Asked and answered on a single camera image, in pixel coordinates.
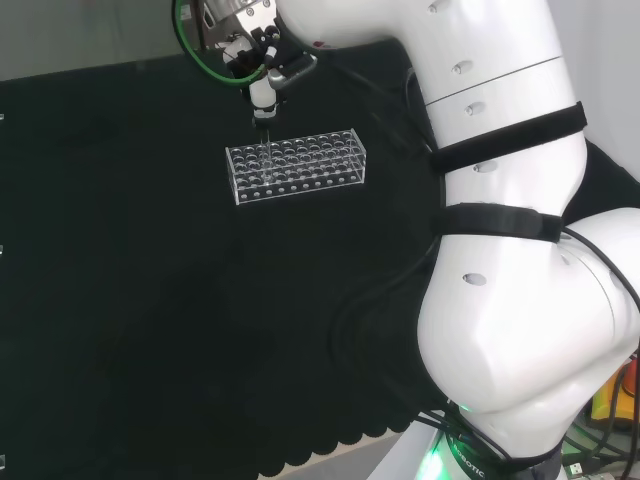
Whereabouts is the green cable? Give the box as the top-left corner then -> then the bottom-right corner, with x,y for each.
171,0 -> 274,89

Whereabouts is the yellow stop button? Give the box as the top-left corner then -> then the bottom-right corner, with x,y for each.
588,357 -> 640,432

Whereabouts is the clear plastic test tube rack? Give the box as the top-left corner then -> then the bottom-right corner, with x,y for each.
225,128 -> 368,207

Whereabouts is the black bench cloth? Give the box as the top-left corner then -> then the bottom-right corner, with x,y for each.
0,37 -> 640,480

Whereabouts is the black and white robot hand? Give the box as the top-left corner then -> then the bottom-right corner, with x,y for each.
220,13 -> 320,131

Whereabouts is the clear glass test tube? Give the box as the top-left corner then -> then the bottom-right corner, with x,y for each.
256,127 -> 275,185

